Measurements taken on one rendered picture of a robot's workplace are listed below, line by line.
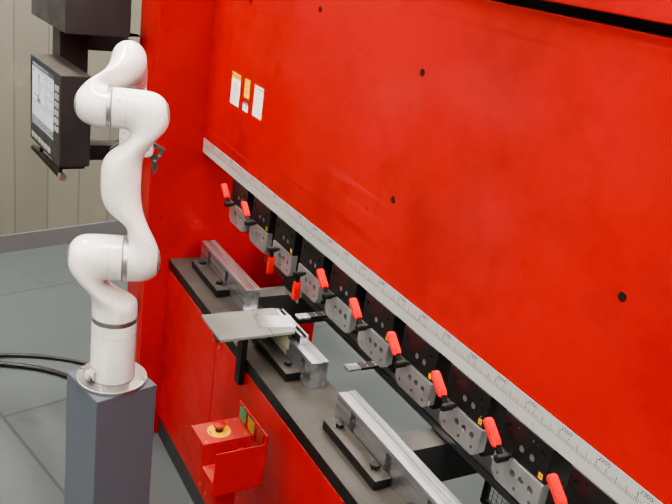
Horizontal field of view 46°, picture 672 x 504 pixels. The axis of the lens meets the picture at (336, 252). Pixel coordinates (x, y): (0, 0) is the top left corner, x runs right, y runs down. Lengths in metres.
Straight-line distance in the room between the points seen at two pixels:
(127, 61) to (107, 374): 0.83
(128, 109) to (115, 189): 0.20
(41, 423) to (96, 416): 1.70
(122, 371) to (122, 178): 0.54
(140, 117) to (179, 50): 1.19
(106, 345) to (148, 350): 1.41
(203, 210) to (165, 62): 0.64
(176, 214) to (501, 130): 1.93
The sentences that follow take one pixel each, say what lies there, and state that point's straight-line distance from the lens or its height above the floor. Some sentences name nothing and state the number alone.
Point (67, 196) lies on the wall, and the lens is 5.78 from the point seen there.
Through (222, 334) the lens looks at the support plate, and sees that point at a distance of 2.59.
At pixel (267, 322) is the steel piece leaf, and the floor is 1.00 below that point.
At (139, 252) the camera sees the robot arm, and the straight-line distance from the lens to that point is 2.11.
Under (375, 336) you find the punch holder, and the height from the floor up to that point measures 1.25.
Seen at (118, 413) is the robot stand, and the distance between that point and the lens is 2.29.
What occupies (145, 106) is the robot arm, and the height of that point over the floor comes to 1.77.
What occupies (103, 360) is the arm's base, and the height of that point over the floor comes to 1.09.
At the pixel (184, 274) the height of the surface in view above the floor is 0.88.
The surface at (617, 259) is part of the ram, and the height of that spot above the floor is 1.76.
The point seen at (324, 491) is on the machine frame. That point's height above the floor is 0.79.
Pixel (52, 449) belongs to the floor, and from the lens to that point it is 3.78.
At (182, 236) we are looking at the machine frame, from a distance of 3.43.
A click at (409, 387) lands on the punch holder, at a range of 2.05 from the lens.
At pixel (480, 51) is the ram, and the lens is 1.79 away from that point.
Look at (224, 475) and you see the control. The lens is 2.43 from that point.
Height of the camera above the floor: 2.21
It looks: 21 degrees down
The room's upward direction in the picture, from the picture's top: 9 degrees clockwise
